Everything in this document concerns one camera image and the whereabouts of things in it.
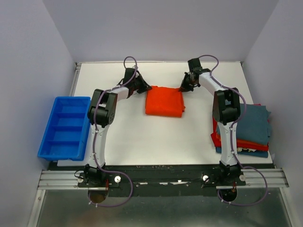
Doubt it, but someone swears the orange t shirt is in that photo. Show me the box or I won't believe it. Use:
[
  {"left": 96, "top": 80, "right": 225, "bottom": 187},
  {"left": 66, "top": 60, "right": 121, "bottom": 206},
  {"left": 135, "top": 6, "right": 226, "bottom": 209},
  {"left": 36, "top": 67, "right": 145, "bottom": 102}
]
[{"left": 145, "top": 86, "right": 185, "bottom": 118}]

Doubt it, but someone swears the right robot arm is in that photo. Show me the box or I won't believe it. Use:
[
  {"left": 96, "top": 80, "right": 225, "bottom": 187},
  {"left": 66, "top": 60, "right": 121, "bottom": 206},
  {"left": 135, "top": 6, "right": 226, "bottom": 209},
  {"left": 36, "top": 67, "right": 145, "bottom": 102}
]
[{"left": 179, "top": 58, "right": 241, "bottom": 185}]

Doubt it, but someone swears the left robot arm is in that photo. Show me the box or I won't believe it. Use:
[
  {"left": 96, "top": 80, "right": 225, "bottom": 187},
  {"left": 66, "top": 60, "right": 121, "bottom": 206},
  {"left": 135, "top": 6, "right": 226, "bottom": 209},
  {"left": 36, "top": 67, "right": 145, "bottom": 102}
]
[{"left": 84, "top": 66, "right": 152, "bottom": 187}]

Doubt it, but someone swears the folded teal t shirt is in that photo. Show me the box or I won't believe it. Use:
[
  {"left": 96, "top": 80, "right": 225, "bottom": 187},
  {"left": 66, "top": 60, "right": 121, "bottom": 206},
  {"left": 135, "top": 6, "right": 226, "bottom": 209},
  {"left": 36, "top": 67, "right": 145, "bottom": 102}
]
[{"left": 215, "top": 103, "right": 272, "bottom": 145}]

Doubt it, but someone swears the folded red t shirt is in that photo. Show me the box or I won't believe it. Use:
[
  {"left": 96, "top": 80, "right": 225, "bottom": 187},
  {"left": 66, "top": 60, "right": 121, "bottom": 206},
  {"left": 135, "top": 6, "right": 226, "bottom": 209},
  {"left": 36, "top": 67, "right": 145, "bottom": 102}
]
[{"left": 211, "top": 118, "right": 269, "bottom": 151}]

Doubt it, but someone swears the blue plastic bin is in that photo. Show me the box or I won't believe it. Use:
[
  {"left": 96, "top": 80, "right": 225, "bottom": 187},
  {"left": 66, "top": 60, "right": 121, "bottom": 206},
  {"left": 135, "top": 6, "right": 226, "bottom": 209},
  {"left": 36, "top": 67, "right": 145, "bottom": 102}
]
[{"left": 37, "top": 96, "right": 90, "bottom": 161}]

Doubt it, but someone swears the black mounting base rail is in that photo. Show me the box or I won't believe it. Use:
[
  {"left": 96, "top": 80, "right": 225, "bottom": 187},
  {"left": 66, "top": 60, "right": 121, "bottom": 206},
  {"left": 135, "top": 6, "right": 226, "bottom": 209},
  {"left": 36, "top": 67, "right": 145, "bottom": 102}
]
[{"left": 78, "top": 164, "right": 245, "bottom": 197}]

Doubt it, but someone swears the aluminium frame rail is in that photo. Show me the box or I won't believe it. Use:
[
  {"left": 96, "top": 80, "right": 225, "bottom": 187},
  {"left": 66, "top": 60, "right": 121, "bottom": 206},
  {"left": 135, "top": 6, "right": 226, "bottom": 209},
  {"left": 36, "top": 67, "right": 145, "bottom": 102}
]
[{"left": 26, "top": 62, "right": 82, "bottom": 227}]

